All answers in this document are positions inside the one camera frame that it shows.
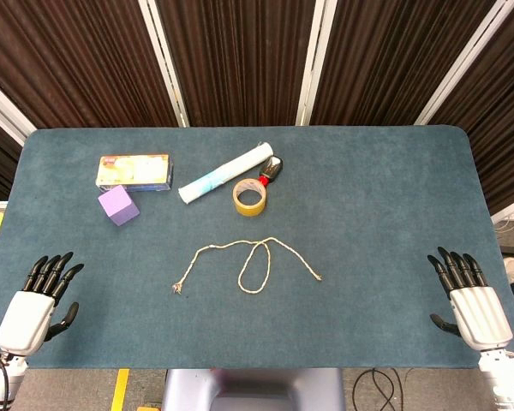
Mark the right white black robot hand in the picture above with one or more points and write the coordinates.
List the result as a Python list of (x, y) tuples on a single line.
[(482, 317)]

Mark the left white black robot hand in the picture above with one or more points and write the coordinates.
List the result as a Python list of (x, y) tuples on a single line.
[(25, 319)]

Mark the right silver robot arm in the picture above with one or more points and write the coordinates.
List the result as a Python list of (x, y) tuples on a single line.
[(503, 377)]

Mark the purple foam cube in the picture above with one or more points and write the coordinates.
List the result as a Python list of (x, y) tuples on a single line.
[(117, 207)]

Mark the blue carpet table mat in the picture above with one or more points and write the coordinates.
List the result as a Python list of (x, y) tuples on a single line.
[(368, 214)]

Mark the yellow blue cardboard box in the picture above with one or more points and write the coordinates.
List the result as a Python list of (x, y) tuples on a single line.
[(133, 169)]

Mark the grey robot torso base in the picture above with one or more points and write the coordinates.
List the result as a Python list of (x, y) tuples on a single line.
[(257, 394)]

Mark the white rolled plastic sheet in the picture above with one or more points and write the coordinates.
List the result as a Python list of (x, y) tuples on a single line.
[(222, 175)]

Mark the yellow packing tape roll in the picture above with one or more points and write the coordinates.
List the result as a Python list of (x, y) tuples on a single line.
[(248, 210)]

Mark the black red small device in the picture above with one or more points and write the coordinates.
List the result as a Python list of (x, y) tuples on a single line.
[(272, 169)]

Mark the white screen frame post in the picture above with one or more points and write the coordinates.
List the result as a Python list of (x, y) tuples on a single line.
[(314, 64), (4, 107), (165, 68), (462, 64)]

